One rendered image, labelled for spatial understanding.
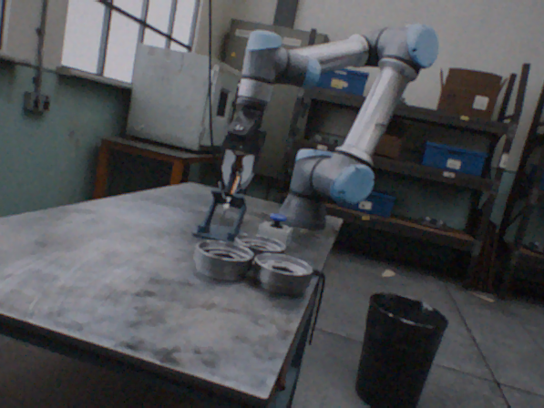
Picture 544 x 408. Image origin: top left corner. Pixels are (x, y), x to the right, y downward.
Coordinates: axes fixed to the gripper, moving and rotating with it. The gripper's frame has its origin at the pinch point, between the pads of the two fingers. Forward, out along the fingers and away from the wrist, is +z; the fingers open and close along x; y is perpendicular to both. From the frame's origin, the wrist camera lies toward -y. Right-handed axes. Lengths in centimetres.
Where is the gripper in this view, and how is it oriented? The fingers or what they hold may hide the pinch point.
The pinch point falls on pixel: (234, 184)
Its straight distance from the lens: 107.6
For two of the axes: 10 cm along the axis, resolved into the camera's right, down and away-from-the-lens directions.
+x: -9.6, -2.3, 1.8
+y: 2.1, -1.2, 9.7
